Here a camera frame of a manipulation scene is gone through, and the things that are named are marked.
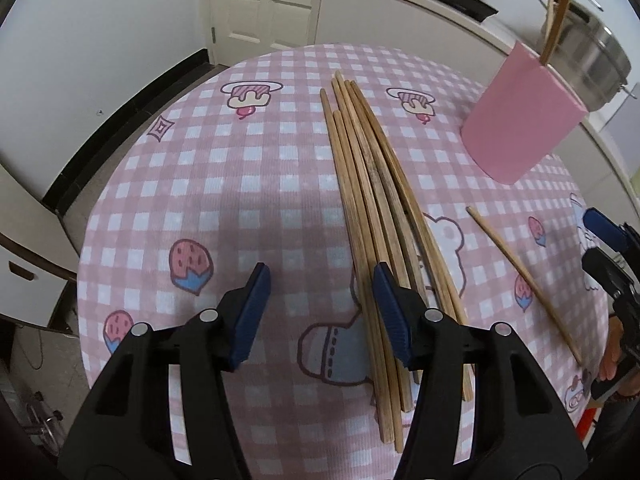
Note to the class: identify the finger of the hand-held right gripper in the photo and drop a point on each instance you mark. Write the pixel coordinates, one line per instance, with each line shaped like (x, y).
(605, 227)
(612, 272)

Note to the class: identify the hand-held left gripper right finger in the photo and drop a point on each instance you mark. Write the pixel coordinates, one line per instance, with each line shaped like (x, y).
(392, 320)

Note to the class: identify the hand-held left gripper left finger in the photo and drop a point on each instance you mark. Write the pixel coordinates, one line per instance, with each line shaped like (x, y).
(252, 310)

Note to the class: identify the bamboo chopstick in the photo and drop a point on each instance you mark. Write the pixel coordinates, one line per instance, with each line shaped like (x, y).
(500, 250)
(549, 5)
(559, 15)

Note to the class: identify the bunch of wooden chopsticks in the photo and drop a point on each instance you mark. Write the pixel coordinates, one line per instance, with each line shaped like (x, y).
(370, 200)

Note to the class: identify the pink cup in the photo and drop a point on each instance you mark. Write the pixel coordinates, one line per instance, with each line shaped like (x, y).
(520, 115)

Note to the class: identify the person's right hand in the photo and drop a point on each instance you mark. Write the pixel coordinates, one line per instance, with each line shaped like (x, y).
(611, 360)

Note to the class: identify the pink checked tablecloth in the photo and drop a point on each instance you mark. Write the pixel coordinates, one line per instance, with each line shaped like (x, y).
(225, 200)

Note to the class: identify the stainless steel steamer pot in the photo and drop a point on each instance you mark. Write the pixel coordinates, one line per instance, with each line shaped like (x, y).
(590, 60)

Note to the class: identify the metal stand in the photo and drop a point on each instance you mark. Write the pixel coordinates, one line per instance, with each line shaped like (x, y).
(42, 425)

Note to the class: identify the white panel door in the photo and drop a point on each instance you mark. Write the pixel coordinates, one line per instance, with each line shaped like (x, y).
(260, 10)

